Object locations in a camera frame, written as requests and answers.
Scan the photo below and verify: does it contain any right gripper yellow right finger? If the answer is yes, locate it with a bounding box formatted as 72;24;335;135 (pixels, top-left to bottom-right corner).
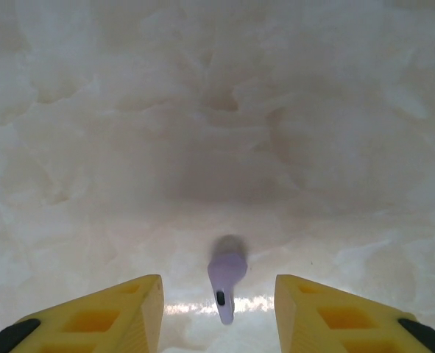
275;274;435;353

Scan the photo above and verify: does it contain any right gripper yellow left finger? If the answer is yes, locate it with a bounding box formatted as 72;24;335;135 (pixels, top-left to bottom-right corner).
0;274;166;353

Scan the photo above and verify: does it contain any purple earbud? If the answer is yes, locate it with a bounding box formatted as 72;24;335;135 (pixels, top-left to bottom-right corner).
208;235;248;325

